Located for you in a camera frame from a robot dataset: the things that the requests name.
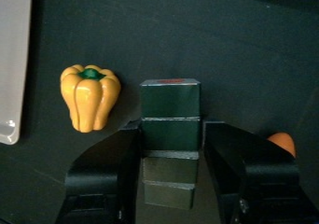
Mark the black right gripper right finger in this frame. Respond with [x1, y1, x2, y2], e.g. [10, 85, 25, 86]
[201, 120, 319, 224]

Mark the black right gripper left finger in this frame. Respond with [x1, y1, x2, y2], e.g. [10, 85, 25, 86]
[54, 119, 143, 224]

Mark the grey rectangular plate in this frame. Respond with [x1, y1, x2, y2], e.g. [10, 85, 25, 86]
[0, 0, 34, 146]

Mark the orange toy food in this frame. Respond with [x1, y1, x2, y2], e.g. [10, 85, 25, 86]
[265, 132, 296, 159]

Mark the yellow toy bell pepper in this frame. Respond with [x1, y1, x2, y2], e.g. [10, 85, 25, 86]
[60, 63, 121, 133]

